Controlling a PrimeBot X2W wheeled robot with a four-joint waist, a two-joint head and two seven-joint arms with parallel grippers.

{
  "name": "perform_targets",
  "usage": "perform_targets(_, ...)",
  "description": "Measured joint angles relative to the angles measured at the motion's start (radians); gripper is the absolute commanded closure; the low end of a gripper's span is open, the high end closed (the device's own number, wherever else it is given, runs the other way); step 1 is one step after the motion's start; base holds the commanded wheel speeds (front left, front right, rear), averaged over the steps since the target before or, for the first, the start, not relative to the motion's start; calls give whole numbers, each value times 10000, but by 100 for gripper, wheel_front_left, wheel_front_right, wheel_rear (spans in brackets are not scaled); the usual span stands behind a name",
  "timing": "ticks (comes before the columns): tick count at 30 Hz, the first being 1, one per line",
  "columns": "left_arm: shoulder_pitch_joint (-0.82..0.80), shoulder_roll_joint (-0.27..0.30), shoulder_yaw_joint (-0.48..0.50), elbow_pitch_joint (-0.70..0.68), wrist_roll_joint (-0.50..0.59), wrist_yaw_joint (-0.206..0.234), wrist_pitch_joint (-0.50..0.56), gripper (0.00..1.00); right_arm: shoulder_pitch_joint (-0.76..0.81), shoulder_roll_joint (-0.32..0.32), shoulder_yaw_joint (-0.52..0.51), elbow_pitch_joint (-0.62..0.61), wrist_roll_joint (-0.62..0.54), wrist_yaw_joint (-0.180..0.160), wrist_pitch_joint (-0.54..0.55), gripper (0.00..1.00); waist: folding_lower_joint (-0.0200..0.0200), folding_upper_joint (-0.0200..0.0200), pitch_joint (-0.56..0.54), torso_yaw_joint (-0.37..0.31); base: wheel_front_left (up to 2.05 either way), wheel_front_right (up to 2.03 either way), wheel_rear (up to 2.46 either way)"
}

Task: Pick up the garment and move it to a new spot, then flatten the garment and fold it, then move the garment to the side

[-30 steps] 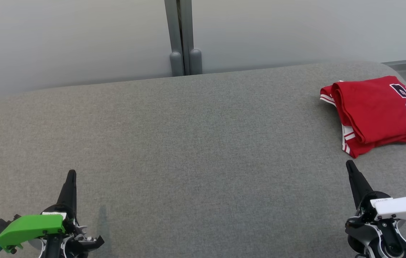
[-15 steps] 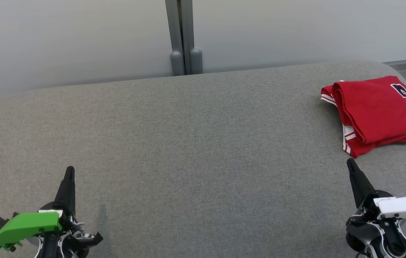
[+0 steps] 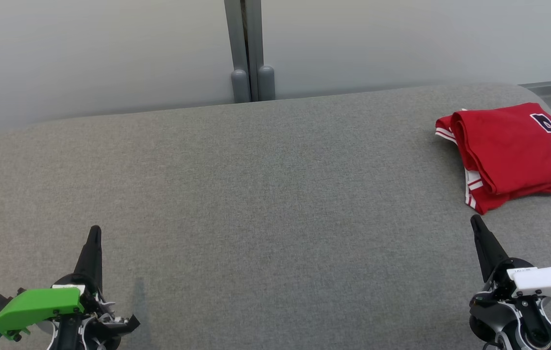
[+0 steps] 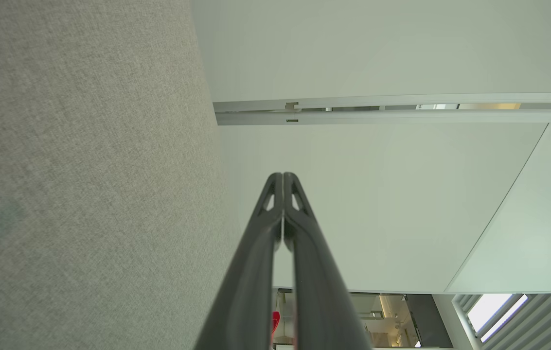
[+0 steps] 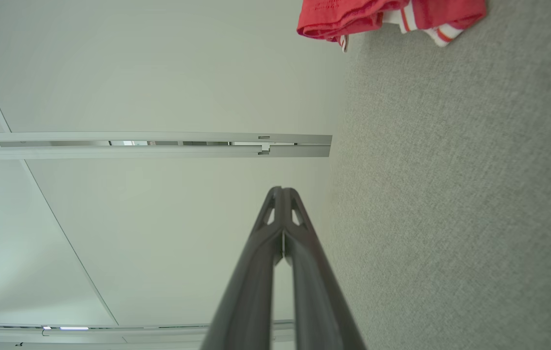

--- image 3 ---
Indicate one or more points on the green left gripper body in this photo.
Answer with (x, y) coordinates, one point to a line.
(37, 306)

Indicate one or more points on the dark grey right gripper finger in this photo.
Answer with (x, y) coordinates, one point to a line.
(488, 248)

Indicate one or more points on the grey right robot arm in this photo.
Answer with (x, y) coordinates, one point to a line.
(508, 330)

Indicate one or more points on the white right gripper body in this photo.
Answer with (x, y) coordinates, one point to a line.
(547, 282)

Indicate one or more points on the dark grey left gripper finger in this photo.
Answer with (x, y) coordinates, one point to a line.
(91, 257)

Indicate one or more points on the grey double partition post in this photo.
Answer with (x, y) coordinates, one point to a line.
(251, 48)

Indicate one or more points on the red jersey with white trim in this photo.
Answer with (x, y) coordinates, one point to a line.
(508, 146)

